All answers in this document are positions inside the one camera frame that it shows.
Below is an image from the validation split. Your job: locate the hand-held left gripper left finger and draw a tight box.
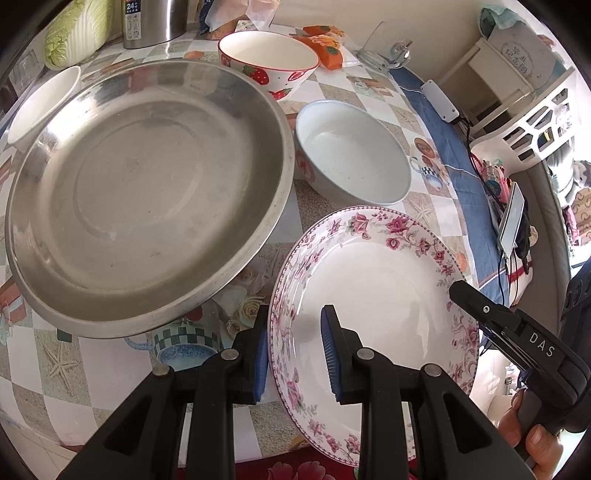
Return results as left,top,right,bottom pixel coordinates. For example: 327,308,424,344
58,305,271,480

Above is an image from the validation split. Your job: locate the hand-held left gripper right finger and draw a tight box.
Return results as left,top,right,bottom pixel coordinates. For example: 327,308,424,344
320,305,536,480

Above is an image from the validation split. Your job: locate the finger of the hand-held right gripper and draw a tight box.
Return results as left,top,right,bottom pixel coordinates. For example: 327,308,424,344
449,281,523,334

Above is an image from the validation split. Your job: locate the pink floral ceramic plate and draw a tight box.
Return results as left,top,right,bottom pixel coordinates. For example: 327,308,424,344
268,206,481,464

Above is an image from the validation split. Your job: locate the pale blue-white ceramic bowl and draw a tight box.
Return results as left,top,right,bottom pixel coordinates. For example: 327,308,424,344
294,99,413,207

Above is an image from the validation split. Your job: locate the large stainless steel plate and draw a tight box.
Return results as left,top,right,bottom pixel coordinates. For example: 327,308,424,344
4,60,296,340

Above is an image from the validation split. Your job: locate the strawberry print bowl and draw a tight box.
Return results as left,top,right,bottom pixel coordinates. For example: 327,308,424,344
217,31,320,102

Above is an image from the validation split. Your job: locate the small white bowl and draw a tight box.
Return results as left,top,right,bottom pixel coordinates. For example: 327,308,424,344
7,65,82,146

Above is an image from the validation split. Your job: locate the person's right hand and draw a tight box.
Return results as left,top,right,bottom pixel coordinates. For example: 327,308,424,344
498,390,560,470

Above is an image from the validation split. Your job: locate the smartphone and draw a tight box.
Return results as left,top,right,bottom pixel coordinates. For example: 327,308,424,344
499,182,527,257

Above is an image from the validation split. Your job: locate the red floral cloth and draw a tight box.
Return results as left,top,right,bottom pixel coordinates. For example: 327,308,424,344
249,455,370,480

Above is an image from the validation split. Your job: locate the blue plaid tablecloth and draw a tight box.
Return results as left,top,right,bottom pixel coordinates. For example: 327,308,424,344
392,67,509,305

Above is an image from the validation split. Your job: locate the white plastic laundry basket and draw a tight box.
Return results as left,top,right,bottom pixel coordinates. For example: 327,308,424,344
468,69,591,174

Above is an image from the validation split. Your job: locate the white power strip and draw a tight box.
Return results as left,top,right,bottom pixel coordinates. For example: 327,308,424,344
421,79,461,123

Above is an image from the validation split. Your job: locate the white chair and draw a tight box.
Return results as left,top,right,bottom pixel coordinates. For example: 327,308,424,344
436,37,536,134

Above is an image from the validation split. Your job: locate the grey printed cushion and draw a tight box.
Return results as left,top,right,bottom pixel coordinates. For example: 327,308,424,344
489,21,568,90

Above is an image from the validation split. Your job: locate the clear glass pitcher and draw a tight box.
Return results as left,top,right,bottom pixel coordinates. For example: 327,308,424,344
358,21,414,70

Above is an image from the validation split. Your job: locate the orange snack packet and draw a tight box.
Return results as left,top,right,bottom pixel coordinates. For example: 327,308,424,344
295,37,345,71
302,24,347,41

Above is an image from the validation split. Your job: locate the bagged sliced bread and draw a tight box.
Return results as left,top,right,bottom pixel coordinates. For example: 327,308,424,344
201,0,278,35

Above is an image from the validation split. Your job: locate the stainless steel thermos jug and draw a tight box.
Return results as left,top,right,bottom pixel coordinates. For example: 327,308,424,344
122,0,188,50

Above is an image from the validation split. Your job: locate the napa cabbage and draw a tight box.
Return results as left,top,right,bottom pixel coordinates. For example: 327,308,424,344
44,0,116,70

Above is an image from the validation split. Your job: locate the black cable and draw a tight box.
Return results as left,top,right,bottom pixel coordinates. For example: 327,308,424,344
455,117,513,305

